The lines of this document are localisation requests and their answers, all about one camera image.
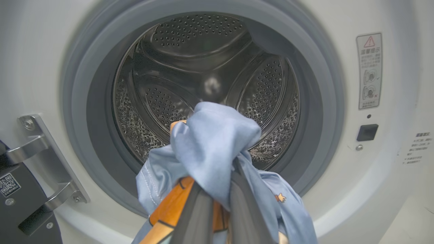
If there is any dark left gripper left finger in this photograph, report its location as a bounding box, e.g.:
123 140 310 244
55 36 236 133
170 181 214 244

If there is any white QR code sticker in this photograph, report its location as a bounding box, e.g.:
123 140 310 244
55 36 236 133
0 173 21 198

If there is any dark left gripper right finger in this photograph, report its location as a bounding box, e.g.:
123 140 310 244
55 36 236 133
229 159 275 244

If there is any warning sticker with red triangle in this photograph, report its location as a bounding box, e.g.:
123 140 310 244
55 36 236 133
356 33 383 110

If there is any silver metal door hinge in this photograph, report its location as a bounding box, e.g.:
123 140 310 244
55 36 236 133
5 115 90 210

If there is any white front-load washing machine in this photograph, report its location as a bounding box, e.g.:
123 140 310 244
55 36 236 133
0 0 434 244

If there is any stainless steel washing machine drum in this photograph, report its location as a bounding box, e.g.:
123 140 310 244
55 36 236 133
112 14 300 170

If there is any black door latch slot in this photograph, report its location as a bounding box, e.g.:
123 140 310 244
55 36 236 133
356 124 379 142

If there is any blue cartoon print garment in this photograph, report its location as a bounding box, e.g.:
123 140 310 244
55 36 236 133
132 102 317 244

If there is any washing machine door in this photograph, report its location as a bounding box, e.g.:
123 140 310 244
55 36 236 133
0 141 63 244

